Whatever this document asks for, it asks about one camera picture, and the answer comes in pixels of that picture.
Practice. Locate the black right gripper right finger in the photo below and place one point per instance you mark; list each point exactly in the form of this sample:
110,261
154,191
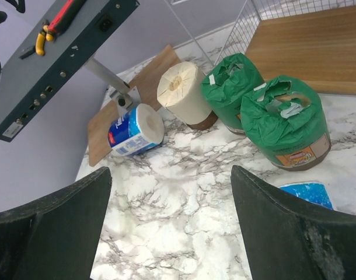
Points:
287,237

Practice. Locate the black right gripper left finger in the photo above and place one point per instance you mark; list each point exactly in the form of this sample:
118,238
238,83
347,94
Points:
56,236

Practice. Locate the blue Tempo roll right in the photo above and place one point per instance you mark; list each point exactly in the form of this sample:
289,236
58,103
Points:
312,191

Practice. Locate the blue tempo roll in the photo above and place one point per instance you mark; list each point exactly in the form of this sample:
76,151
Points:
136,131
312,191

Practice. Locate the green wrapped roll front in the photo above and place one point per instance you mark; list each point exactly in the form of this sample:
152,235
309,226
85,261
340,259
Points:
284,118

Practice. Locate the green wrapped roll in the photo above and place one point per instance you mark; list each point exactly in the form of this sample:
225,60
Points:
284,118
224,87

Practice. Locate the blue Tempo roll left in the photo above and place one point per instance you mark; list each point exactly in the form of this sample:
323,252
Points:
136,131

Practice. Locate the grey metal stand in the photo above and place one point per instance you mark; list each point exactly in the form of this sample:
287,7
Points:
125,97

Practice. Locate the dark grey rack panel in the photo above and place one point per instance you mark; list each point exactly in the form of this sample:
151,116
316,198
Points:
26,85

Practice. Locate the green wrapped roll rear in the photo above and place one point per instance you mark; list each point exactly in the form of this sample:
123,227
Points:
224,87

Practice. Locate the wooden base board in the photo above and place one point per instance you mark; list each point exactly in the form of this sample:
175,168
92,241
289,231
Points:
146,81

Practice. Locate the beige brown wrapped paper roll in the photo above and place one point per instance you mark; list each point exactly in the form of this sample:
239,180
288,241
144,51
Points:
180,93

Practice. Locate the small black connector block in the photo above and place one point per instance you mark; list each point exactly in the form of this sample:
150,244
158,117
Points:
27,52

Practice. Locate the red black utility knife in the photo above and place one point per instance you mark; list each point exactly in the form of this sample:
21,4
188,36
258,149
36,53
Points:
65,16

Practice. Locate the yellow handled pliers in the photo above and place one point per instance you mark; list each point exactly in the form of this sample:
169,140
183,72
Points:
47,33

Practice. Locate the white wire wooden shelf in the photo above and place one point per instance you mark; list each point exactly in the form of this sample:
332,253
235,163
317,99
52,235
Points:
314,41

